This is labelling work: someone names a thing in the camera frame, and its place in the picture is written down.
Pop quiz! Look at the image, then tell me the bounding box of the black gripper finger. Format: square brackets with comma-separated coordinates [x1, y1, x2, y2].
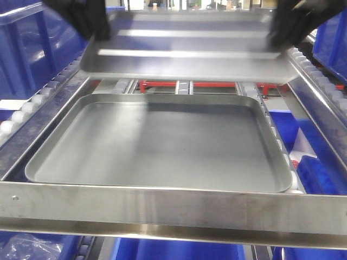
[43, 0, 111, 41]
[268, 0, 346, 51]

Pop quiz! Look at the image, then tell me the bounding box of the small ribbed silver tray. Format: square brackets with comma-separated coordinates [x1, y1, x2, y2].
[80, 11, 298, 84]

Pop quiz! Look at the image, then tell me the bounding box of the blue plastic box right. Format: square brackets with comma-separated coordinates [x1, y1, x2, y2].
[313, 10, 346, 83]

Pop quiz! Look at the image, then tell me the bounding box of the blue plastic box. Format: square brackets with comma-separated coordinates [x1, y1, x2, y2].
[313, 10, 346, 83]
[1, 1, 87, 99]

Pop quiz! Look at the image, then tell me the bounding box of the blue plastic box left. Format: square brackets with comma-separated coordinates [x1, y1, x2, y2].
[1, 1, 87, 99]

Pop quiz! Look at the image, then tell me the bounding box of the large grey metal tray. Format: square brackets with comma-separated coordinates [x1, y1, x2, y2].
[25, 94, 293, 192]

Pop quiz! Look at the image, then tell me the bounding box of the small bottle in background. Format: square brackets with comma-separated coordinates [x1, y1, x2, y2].
[152, 3, 158, 12]

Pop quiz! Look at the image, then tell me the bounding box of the white roller track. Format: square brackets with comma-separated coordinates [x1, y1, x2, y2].
[175, 80, 194, 95]
[286, 48, 346, 118]
[1, 56, 82, 147]
[235, 82, 262, 103]
[112, 79, 133, 94]

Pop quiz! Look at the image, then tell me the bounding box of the right white roller track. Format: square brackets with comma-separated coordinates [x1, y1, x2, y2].
[286, 48, 346, 118]

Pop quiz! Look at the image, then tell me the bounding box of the centre white roller track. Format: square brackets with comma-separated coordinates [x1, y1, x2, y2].
[175, 80, 194, 95]

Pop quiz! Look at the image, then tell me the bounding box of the left white roller track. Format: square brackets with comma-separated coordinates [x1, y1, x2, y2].
[1, 56, 82, 147]

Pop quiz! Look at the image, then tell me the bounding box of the blue bin lower right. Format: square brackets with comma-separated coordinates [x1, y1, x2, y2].
[269, 109, 346, 196]

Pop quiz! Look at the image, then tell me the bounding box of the blue bin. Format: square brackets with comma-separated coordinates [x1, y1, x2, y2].
[269, 109, 346, 196]
[110, 238, 245, 260]

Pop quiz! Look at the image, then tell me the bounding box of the blue bin bottom centre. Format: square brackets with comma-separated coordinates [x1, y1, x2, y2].
[110, 238, 245, 260]

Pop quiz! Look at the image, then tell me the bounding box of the clear plastic bag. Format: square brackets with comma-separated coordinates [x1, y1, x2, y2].
[1, 233, 63, 259]

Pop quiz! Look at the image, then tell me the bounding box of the red metal floor frame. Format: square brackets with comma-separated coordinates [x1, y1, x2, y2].
[139, 79, 345, 98]

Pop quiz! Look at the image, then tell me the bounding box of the stainless steel rack frame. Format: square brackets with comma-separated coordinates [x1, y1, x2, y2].
[0, 16, 347, 250]

